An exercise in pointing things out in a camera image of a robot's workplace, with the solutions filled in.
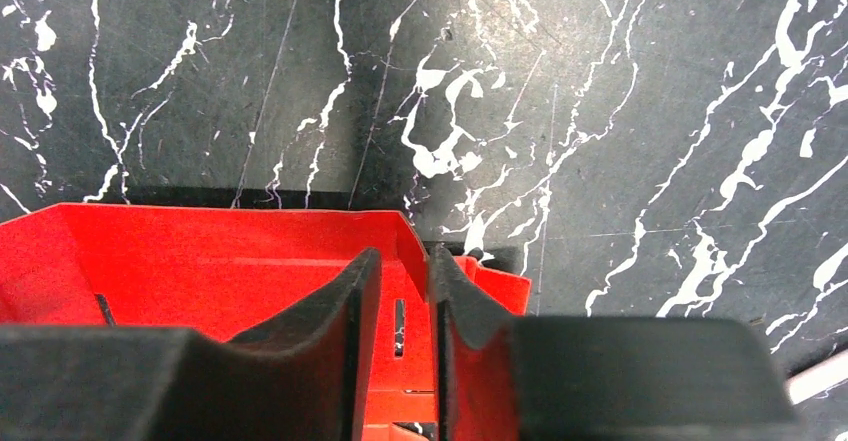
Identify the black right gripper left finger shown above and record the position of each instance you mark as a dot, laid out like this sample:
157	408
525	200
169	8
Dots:
302	374

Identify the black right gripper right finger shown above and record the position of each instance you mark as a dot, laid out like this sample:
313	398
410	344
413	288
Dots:
501	376

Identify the red paper box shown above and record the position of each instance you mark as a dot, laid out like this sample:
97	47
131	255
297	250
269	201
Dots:
220	272

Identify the red capped white pen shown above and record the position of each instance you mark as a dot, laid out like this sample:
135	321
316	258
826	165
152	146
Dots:
817	379

